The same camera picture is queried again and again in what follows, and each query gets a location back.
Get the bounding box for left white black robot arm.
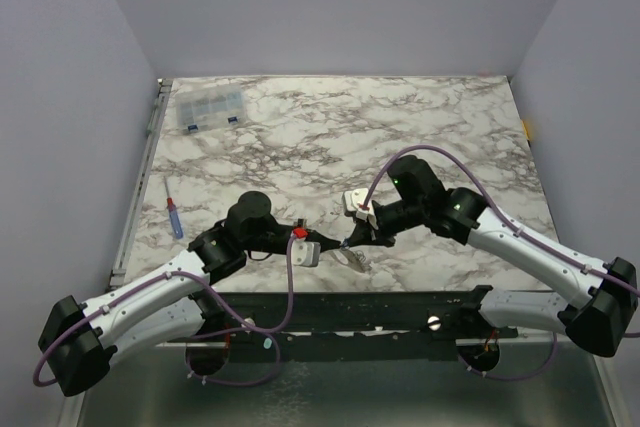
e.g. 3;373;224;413
33;191;342;397

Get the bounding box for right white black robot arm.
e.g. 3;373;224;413
342;155;639;357

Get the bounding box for clear plastic compartment box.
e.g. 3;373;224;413
175;85;248;134

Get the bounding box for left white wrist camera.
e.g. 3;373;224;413
291;239;321;268

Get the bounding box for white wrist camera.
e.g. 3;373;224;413
342;188;378;229
291;239;321;268

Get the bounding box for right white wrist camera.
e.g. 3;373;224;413
342;188;378;229

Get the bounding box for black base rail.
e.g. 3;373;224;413
186;286;517;371

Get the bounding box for blue red handled screwdriver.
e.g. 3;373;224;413
163;177;184;239

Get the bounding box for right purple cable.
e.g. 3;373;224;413
359;145;640;382

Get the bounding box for left aluminium side rail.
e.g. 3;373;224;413
110;78;173;285

